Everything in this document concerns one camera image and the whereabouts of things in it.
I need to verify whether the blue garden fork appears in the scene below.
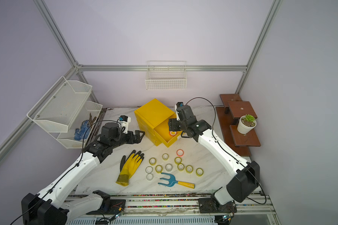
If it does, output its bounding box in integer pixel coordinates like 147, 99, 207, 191
158, 172, 195, 189

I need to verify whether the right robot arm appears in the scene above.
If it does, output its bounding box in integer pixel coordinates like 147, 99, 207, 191
168, 102, 260, 205

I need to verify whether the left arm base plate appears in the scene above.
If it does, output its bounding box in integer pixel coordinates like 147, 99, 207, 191
87, 199, 126, 215

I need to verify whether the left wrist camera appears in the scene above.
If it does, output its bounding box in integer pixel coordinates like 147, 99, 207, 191
119, 115, 131, 134

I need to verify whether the yellow top drawer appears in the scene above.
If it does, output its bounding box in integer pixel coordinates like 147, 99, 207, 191
154, 113, 182, 148

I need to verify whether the red tape roll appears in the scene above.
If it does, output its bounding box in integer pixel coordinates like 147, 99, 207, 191
169, 131, 177, 137
176, 149, 184, 157

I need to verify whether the yellow drawer cabinet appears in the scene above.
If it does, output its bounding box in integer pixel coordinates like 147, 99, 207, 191
134, 99, 174, 146

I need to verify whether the aluminium frame rail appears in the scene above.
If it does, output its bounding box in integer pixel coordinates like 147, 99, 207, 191
77, 65, 247, 72

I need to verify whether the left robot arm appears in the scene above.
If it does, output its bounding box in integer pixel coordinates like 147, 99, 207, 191
21, 121, 145, 225

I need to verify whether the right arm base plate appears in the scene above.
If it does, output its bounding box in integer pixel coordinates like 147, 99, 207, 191
198, 198, 237, 213

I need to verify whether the white potted succulent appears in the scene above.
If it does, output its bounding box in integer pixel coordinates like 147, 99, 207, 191
237, 114, 257, 135

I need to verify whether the yellow black work glove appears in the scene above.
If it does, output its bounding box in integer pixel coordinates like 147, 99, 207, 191
116, 150, 145, 187

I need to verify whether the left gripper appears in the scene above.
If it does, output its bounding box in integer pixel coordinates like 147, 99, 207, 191
111, 130, 145, 150

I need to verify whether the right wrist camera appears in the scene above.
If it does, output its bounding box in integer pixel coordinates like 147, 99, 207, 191
175, 102, 184, 112

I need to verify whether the white mesh two-tier rack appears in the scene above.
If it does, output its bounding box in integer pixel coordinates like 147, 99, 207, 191
27, 77, 102, 149

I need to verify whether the blue item in rack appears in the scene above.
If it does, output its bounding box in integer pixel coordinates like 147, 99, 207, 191
74, 120, 91, 141

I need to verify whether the clear tape roll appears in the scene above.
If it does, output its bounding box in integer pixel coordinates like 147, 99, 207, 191
145, 166, 153, 174
165, 164, 173, 172
146, 173, 154, 181

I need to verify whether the brown wooden step shelf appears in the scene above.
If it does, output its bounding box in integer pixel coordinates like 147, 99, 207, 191
216, 94, 261, 157

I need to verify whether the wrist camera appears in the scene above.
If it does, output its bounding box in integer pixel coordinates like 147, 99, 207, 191
119, 115, 131, 134
175, 102, 184, 112

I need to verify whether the white wire wall basket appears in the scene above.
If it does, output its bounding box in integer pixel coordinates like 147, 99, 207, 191
145, 61, 187, 91

